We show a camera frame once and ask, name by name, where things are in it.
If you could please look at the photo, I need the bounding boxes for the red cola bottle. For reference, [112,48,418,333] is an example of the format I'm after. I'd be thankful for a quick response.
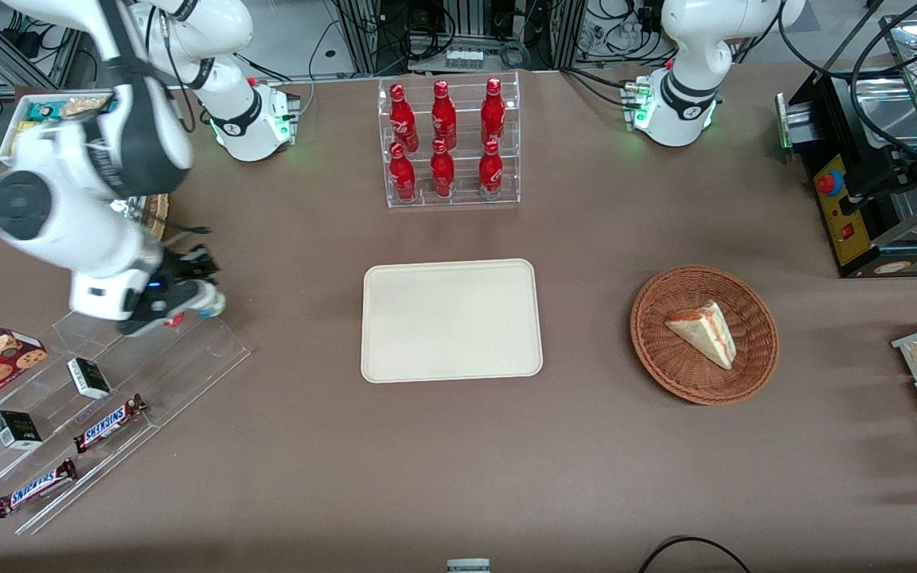
[431,138,456,198]
[481,77,506,146]
[388,83,419,152]
[478,138,504,200]
[431,80,458,150]
[389,142,417,202]

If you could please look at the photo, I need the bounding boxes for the foil-lined wicker basket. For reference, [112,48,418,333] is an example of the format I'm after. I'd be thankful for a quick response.
[140,193,170,241]

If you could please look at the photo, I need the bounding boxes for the brown Snickers bar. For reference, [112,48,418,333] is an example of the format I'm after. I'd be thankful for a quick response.
[73,394,148,454]
[0,458,79,520]

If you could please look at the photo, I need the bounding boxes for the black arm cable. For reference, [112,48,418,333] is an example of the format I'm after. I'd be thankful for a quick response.
[777,0,917,172]

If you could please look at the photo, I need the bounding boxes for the black table cable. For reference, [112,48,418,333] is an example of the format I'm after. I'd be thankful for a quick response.
[638,537,754,573]

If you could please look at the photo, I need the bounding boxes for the white plastic bin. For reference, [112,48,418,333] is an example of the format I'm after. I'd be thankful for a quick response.
[0,92,121,168]

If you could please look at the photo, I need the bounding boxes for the crumpled aluminium foil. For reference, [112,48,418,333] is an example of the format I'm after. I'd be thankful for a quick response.
[111,197,149,232]

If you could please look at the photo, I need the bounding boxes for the cream plastic tray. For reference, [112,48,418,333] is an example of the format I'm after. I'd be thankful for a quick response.
[361,259,544,384]

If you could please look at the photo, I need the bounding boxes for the clear acrylic bottle rack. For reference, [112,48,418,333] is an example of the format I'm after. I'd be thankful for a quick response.
[377,72,521,209]

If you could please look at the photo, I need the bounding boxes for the brown granola bar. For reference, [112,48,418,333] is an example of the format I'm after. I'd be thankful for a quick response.
[60,95,115,120]

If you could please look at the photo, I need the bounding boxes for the black gum box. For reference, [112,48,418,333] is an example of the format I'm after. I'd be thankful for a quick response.
[0,411,43,451]
[67,358,112,400]

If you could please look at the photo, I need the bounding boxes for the round brown wicker basket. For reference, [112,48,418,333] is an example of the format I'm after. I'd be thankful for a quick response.
[630,265,780,407]

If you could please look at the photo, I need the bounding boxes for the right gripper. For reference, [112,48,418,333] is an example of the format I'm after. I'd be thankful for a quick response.
[68,245,222,337]

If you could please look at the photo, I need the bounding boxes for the wrapped triangle sandwich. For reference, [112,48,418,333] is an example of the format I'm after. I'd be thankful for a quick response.
[664,300,738,371]

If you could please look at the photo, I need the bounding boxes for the black yellow food warmer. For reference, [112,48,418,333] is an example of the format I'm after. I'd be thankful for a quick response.
[775,12,917,279]

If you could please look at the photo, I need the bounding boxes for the aluminium frame rack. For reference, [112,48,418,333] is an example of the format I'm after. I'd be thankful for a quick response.
[330,0,587,74]

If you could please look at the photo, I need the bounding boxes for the clear acrylic stepped stand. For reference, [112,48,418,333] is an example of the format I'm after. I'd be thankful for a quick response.
[0,306,252,536]

